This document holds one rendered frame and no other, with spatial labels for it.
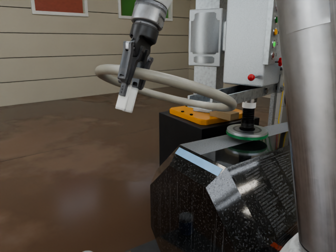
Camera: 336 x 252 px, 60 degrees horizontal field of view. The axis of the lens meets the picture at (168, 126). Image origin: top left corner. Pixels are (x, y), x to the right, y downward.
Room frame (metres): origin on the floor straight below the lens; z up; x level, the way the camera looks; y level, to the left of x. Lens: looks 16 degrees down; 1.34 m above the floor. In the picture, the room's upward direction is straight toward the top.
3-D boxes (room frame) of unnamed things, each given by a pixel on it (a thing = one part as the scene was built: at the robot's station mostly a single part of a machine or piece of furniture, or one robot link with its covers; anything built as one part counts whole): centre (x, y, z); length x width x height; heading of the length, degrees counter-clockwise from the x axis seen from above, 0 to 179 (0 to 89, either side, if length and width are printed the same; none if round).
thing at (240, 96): (1.41, -0.35, 1.09); 0.69 x 0.19 x 0.05; 139
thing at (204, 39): (2.26, -0.49, 1.37); 0.74 x 0.34 x 0.25; 54
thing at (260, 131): (1.50, -0.43, 0.88); 0.21 x 0.21 x 0.01
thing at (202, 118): (2.38, -0.33, 0.76); 0.49 x 0.49 x 0.05; 32
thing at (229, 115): (2.14, -0.42, 0.81); 0.20 x 0.10 x 0.05; 40
